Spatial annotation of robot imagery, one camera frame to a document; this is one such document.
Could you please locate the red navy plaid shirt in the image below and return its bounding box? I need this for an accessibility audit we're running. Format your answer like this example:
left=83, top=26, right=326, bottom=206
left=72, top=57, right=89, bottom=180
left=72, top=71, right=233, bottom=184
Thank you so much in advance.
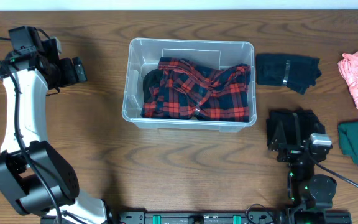
left=141, top=57, right=251, bottom=122

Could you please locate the black garment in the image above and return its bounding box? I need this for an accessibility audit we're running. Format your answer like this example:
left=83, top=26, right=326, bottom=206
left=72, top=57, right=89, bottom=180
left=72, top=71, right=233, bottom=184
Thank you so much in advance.
left=143, top=69, right=163, bottom=103

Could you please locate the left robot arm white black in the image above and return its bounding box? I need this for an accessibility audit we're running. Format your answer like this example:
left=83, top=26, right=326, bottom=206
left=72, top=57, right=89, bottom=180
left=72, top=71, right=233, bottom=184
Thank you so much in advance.
left=0, top=37, right=111, bottom=223

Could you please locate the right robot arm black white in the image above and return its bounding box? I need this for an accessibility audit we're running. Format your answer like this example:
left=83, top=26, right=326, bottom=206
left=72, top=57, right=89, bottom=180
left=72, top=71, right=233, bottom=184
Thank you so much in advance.
left=268, top=121, right=337, bottom=223

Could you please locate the black banded cloth near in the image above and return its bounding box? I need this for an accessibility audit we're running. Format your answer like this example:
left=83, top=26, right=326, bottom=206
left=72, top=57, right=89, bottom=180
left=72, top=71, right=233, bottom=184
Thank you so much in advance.
left=266, top=108, right=326, bottom=146

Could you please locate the black banded cloth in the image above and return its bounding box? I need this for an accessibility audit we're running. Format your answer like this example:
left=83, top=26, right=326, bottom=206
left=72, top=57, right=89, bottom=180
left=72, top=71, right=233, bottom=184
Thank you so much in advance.
left=266, top=108, right=326, bottom=146
left=255, top=53, right=322, bottom=95

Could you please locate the black banded cloth far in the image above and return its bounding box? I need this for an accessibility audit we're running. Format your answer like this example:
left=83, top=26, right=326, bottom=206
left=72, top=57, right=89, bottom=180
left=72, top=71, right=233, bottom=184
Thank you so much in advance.
left=255, top=53, right=322, bottom=95

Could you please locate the clear plastic storage bin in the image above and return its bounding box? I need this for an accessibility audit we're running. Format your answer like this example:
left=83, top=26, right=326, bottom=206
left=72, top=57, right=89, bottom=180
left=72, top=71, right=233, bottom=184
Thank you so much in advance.
left=122, top=37, right=257, bottom=133

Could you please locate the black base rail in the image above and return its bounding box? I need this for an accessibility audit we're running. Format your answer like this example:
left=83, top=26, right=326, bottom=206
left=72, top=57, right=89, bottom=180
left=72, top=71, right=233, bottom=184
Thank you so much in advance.
left=40, top=210, right=352, bottom=224

